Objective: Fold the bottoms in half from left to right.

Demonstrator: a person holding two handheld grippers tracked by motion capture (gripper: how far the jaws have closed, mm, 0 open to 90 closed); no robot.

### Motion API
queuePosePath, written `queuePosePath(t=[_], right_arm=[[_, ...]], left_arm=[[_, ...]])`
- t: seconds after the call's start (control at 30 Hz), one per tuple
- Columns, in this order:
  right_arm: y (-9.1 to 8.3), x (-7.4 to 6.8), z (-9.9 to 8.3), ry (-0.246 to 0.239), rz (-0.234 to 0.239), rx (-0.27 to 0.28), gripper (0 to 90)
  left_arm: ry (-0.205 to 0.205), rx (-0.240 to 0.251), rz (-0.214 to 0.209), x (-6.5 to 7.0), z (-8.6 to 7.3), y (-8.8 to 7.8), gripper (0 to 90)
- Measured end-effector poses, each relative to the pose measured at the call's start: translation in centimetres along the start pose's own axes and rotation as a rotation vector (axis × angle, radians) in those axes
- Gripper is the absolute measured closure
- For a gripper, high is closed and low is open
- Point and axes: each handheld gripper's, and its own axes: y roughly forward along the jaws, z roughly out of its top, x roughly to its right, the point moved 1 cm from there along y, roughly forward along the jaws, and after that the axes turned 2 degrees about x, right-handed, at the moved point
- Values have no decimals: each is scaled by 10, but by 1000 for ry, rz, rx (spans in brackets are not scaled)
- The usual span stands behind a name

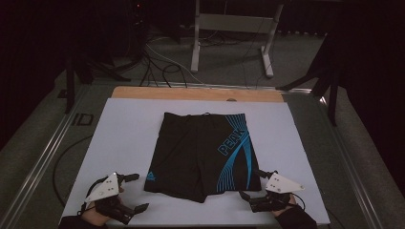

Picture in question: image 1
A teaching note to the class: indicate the white table mat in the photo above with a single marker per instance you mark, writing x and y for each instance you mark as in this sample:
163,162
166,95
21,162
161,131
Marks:
127,143

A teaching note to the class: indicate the white desk frame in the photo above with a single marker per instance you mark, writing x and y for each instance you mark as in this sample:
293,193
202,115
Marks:
235,23

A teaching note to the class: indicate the black shorts with blue stripes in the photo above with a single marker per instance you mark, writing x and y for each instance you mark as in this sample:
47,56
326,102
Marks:
191,152

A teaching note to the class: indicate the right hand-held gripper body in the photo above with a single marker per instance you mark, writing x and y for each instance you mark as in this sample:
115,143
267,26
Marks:
280,186

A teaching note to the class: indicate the metal floor rail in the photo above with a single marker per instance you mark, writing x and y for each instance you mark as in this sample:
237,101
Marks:
353,165
41,159
223,85

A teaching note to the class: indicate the black metal stand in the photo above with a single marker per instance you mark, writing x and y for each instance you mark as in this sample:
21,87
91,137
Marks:
332,95
71,79

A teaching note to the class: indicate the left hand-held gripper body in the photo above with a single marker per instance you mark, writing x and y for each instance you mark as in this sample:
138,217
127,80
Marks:
106,187

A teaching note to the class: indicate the person's right hand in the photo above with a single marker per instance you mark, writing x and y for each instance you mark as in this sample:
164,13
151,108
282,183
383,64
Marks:
292,201

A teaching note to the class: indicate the person's left hand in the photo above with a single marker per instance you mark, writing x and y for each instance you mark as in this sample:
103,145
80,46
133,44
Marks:
92,216

